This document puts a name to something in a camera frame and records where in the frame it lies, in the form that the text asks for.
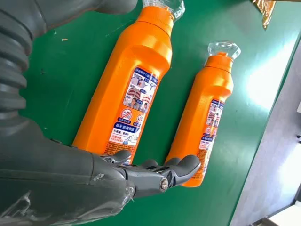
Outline yellow plastic bag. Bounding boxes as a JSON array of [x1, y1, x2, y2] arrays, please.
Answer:
[[250, 0, 277, 30]]

